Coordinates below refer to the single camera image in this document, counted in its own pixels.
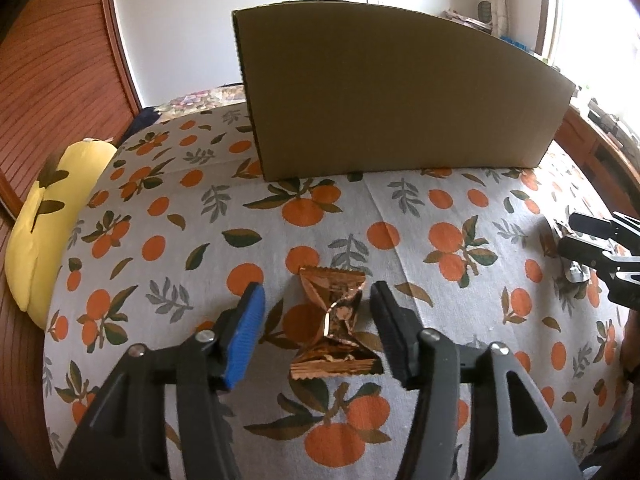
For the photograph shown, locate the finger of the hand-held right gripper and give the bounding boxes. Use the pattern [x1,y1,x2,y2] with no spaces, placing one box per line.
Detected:
[556,237,640,307]
[569,211,640,245]

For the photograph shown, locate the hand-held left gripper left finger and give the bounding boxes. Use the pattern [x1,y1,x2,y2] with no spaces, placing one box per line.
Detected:
[57,281,267,480]

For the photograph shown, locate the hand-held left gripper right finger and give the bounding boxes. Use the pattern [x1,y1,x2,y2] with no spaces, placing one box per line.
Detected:
[369,281,584,480]

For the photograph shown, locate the silver foil snack packet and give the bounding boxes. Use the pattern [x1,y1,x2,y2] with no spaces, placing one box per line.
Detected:
[551,217,594,286]

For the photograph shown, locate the copper foil snack packet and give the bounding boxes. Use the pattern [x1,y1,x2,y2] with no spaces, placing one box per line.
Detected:
[288,265,385,380]

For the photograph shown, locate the brown cardboard box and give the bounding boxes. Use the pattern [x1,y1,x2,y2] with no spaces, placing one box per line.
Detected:
[231,0,577,183]

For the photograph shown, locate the person's right forearm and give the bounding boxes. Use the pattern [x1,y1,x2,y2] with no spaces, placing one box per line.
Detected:
[619,319,640,392]

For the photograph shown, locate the orange fruit print tablecloth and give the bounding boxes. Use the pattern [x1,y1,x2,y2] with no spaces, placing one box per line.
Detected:
[42,101,637,480]

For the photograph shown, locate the window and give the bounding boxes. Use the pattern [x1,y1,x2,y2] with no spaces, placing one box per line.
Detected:
[542,0,640,126]

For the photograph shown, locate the yellow pillow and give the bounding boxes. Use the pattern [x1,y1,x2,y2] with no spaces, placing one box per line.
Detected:
[6,137,119,330]

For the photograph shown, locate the dark cloth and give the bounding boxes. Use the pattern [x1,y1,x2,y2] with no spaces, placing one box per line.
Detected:
[132,106,164,131]

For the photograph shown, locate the floral blanket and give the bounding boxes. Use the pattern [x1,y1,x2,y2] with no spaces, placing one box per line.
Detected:
[156,83,249,117]

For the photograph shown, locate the stack of books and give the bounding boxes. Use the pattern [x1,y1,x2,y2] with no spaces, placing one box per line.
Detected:
[442,8,497,37]

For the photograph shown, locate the wooden slatted door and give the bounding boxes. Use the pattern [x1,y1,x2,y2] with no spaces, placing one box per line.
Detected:
[0,0,144,221]

